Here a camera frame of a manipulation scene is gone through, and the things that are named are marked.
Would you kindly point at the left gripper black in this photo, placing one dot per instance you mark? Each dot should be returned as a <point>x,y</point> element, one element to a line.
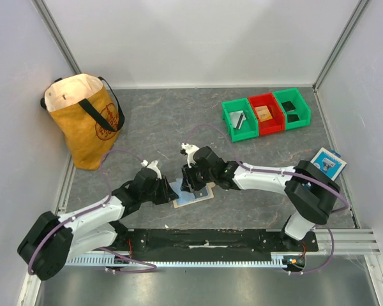
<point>167,195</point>

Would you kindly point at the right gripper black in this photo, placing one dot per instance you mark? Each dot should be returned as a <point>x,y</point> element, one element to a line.
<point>191,179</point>

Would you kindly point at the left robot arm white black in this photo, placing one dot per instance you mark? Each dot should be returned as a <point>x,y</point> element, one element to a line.
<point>55,239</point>

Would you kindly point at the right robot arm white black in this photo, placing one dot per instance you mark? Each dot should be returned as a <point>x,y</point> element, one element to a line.
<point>311,192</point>

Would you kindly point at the silver card in bin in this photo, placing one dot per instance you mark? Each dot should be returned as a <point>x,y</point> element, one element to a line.
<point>234,117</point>

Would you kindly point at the orange card in bin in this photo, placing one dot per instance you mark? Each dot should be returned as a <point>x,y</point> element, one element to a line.
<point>264,116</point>

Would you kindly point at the black card lower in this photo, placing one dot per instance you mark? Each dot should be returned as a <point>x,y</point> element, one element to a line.
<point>292,118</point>

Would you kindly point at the black card upper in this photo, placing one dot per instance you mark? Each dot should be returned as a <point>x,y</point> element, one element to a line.
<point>288,106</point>

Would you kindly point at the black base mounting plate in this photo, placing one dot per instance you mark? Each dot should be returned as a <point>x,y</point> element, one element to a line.
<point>209,244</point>

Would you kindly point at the left green plastic bin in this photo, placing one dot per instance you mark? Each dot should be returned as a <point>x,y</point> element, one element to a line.
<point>250,127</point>

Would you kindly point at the green plastic bin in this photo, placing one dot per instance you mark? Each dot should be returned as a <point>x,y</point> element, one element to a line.
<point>250,127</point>
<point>302,108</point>

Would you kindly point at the red plastic bin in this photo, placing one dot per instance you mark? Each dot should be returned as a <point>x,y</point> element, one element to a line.
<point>277,123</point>

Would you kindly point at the yellow paper tote bag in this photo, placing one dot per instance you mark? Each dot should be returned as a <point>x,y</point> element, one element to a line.
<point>87,111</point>

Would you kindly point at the right green plastic bin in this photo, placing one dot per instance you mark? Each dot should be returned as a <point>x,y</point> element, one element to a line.
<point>302,108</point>

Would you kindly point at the blue razor package box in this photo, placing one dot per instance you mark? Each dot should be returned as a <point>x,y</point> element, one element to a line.
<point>329,162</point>

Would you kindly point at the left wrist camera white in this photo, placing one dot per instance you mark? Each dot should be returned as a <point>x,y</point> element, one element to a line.
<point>153,165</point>

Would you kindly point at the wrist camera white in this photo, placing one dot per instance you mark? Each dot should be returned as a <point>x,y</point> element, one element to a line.
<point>189,150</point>
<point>153,165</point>

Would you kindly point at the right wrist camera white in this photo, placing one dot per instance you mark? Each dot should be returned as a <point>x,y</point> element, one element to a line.
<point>189,150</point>

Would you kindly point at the slotted cable duct rail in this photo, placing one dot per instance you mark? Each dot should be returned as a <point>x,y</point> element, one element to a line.
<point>109,260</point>

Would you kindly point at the aluminium frame profile rail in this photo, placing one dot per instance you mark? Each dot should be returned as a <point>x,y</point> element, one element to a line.
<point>341,241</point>

